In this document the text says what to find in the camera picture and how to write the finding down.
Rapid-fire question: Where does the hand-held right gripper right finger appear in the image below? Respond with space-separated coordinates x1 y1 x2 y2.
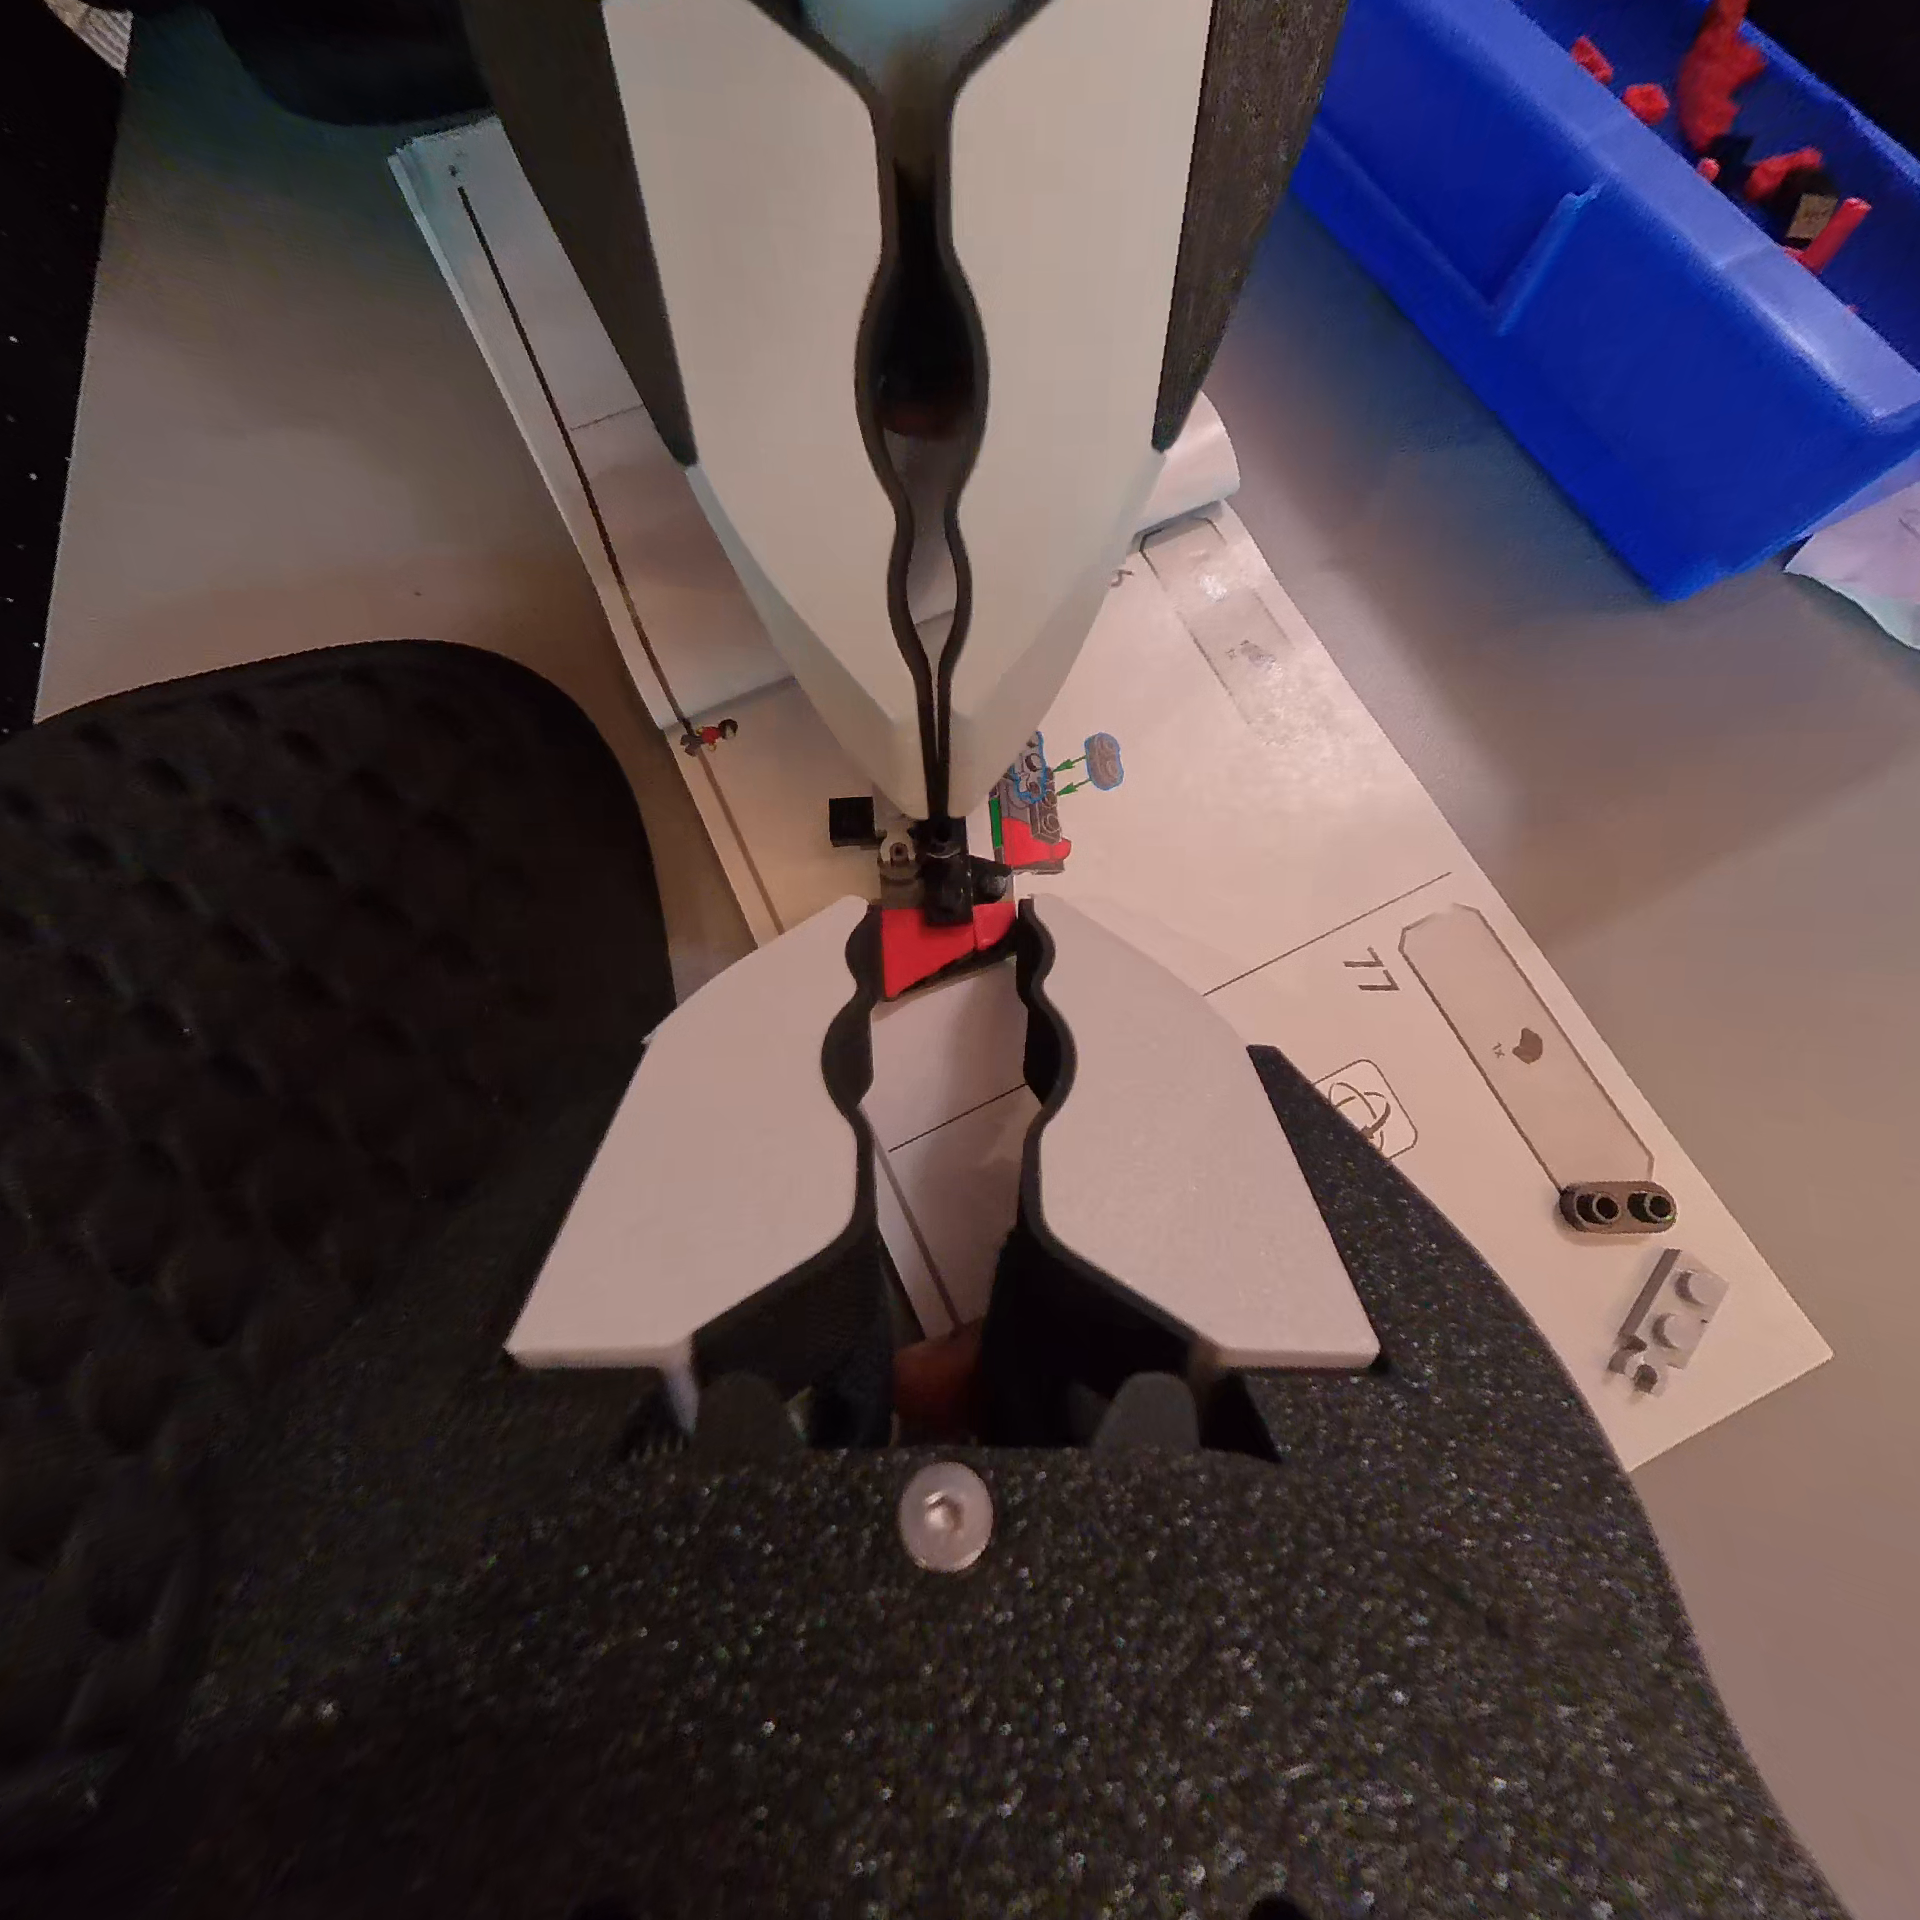
1017 896 1382 1374

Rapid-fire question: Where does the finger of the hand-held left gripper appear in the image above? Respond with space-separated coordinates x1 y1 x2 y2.
601 0 941 829
943 0 1218 824

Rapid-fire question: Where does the heap of red toy bricks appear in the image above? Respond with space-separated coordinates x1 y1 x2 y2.
1566 0 1879 281

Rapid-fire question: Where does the blue plastic bin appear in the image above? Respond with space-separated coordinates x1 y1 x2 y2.
1290 0 1920 602

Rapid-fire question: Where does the person's black sparkly clothing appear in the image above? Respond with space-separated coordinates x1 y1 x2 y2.
0 0 131 739

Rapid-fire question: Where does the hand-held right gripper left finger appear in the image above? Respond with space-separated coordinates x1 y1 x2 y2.
504 896 881 1374

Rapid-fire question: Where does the red black grey brick assembly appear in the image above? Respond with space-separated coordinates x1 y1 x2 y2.
828 794 1027 1003

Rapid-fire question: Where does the grey clip plate brick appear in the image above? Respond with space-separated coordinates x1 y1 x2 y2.
1604 1249 1730 1394

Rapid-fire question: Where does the white instruction booklet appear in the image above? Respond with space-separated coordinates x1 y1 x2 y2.
390 127 1832 1473

